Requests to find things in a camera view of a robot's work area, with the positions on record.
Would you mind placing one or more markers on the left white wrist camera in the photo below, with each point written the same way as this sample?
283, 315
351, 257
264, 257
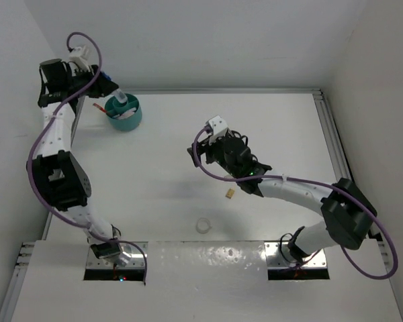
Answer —
79, 55

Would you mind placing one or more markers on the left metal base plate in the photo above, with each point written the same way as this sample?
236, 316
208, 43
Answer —
134, 255

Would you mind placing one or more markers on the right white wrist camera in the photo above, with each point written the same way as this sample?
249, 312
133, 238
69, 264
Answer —
217, 127

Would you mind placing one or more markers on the metal base plate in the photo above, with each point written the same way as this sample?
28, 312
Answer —
274, 251
134, 255

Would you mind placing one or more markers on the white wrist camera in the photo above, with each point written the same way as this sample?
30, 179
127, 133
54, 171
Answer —
217, 127
79, 55

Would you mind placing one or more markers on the tan pencil sharpener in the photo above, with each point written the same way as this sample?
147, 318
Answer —
230, 193

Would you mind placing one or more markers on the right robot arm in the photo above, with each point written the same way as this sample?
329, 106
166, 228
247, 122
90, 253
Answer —
345, 211

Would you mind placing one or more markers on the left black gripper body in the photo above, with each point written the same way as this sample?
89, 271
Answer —
82, 78

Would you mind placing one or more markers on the teal divided pen holder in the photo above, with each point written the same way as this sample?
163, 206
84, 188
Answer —
113, 108

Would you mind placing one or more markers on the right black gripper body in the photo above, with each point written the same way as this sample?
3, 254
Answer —
214, 152

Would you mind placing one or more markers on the glue bottle blue cap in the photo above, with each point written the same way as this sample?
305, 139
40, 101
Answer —
118, 93

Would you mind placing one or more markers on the aluminium table frame rail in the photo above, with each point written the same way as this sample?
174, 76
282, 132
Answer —
227, 91

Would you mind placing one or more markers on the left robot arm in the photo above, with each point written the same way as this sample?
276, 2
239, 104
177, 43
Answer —
58, 180

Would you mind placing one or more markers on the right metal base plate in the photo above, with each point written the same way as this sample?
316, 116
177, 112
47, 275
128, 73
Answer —
274, 251

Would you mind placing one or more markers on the clear tape roll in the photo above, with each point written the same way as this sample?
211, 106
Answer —
203, 225

